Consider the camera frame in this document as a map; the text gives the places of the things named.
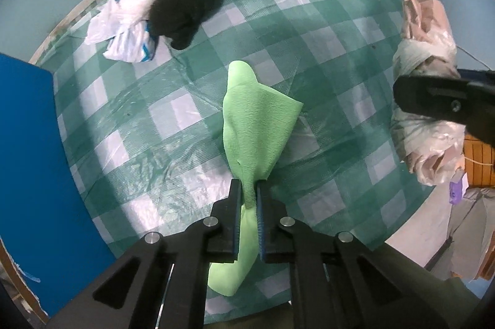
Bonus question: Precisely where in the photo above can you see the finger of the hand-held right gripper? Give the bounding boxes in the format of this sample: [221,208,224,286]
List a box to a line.
[393,74,495,144]

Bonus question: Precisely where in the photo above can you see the black sock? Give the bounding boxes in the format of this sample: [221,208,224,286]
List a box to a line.
[149,0,233,50]

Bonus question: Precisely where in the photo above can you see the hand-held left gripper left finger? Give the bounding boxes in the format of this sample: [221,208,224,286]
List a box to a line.
[46,179,241,329]

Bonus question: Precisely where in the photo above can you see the orange wooden furniture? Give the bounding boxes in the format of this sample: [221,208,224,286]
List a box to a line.
[462,134,495,188]

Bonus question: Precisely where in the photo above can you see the green checked tablecloth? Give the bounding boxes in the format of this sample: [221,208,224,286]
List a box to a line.
[29,0,437,326]

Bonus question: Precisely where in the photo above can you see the light green sock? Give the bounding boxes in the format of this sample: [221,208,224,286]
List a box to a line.
[208,60,304,297]

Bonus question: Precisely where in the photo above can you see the white knotted plastic bag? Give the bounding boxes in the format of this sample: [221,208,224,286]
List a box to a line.
[84,0,167,63]

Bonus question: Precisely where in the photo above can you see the small purple tag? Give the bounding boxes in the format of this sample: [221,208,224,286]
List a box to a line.
[450,174,467,204]

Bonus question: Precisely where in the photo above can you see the pink plastic bundle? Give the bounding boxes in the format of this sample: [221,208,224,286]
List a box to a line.
[390,0,465,186]

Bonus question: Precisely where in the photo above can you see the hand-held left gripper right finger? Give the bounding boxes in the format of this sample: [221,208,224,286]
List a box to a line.
[257,179,484,329]

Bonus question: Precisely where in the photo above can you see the person's grey trousers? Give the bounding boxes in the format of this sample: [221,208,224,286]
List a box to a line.
[425,188,495,281]

